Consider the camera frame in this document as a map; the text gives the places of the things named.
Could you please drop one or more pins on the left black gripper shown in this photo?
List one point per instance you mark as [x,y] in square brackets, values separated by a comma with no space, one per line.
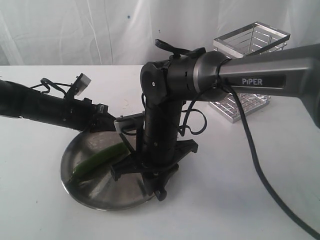
[100,120]

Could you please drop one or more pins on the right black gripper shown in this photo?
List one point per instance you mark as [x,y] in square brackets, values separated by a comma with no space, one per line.
[154,184]

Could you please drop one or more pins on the green chili pepper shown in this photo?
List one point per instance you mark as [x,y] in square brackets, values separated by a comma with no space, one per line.
[106,156]

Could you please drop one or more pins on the wire metal utensil holder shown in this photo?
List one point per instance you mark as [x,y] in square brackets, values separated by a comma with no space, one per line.
[253,39]

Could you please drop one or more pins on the black knife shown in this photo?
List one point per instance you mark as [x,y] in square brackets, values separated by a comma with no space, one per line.
[129,146]

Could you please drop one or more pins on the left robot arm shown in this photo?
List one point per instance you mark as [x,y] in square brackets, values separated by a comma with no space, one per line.
[19,101]

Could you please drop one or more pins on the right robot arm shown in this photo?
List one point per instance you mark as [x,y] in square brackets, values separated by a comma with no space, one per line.
[208,77]

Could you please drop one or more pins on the round stainless steel plate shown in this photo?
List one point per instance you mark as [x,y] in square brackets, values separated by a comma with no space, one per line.
[96,188]

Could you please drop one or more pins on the white backdrop curtain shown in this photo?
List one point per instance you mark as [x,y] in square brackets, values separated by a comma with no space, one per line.
[123,32]

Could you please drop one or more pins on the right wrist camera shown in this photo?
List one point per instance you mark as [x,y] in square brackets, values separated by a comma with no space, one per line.
[125,124]

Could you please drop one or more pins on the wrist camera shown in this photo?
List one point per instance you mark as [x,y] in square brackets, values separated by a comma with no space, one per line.
[125,124]
[81,83]

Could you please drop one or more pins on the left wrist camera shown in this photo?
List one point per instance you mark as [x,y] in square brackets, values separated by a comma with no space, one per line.
[81,83]

